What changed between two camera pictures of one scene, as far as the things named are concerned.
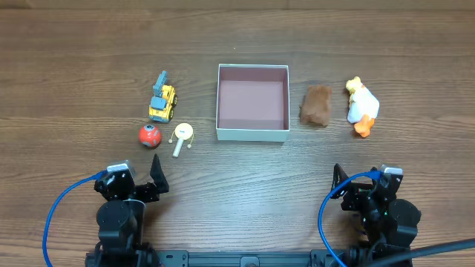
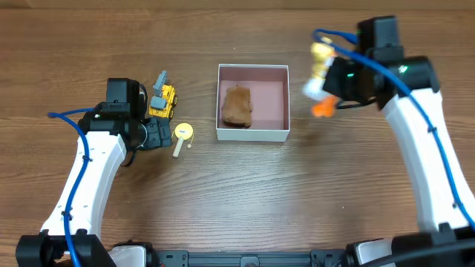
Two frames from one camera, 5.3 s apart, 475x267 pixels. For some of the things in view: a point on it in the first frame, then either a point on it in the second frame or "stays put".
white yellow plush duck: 364,107 -> 324,104
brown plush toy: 316,107 -> 237,109
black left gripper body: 145,190 -> 158,133
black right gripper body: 356,193 -> 335,79
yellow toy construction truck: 164,101 stays put
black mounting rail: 243,258 stays put
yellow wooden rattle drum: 184,131 stays put
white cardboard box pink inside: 253,102 stays put
